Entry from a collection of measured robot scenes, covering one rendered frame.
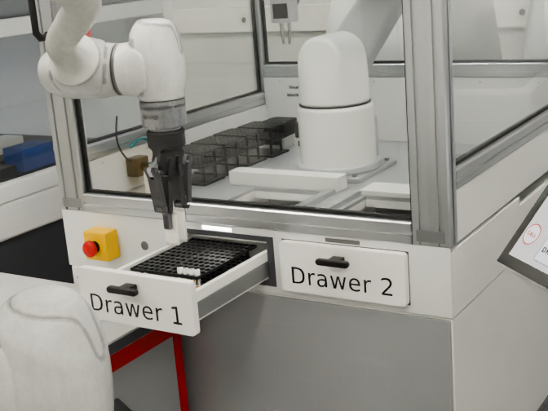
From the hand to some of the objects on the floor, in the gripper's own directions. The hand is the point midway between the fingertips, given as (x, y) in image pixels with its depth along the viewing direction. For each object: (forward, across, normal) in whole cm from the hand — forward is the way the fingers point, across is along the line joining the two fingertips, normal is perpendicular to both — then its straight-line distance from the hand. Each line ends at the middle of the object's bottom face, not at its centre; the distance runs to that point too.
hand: (175, 226), depth 192 cm
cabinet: (+100, -66, +2) cm, 120 cm away
